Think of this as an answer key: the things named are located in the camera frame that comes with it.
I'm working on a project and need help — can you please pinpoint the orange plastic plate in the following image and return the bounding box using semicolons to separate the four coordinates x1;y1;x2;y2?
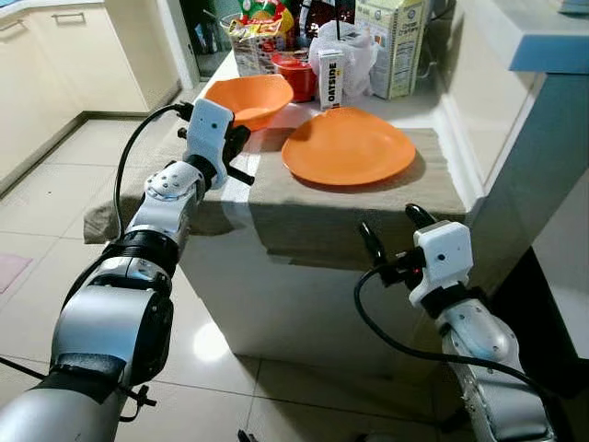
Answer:
281;106;418;188

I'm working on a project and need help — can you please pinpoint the orange plastic bowl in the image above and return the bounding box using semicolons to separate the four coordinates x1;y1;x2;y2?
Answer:
203;74;296;133

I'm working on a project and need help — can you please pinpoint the red plastic cup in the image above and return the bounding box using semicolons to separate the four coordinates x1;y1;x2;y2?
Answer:
271;52;319;103

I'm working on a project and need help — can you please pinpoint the small Oatside drink carton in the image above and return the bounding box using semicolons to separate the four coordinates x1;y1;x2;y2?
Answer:
318;48;347;111

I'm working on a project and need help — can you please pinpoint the white kitchen counter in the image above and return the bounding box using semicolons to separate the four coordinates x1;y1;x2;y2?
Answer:
175;51;479;383

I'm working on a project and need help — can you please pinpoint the colourful snack packet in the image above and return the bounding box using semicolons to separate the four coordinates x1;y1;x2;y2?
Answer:
237;0;297;38

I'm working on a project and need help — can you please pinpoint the white plastic bag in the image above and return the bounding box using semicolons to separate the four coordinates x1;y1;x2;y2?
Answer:
307;20;380;99

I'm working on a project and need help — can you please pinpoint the grey-blue counter ledge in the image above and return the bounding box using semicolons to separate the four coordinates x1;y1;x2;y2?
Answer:
456;0;589;360

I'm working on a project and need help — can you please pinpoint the large cream milk carton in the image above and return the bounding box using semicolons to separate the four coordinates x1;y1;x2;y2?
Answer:
354;0;430;100

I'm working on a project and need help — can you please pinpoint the cream kitchen cabinet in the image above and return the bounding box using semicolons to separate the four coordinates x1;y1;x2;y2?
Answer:
0;0;183;196

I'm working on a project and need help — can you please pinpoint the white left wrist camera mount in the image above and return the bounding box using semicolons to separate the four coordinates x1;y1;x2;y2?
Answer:
182;98;237;191

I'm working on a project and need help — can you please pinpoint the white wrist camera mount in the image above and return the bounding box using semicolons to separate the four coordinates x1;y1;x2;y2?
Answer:
409;220;474;308
182;98;237;191

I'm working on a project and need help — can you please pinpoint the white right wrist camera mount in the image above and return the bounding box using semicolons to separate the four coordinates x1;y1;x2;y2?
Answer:
409;220;474;308

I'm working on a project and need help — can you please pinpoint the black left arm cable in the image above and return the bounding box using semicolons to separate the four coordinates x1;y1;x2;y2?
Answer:
111;101;195;242

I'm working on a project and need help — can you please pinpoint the metal cabinet handle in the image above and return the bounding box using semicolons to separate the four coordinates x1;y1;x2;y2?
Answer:
51;11;87;26

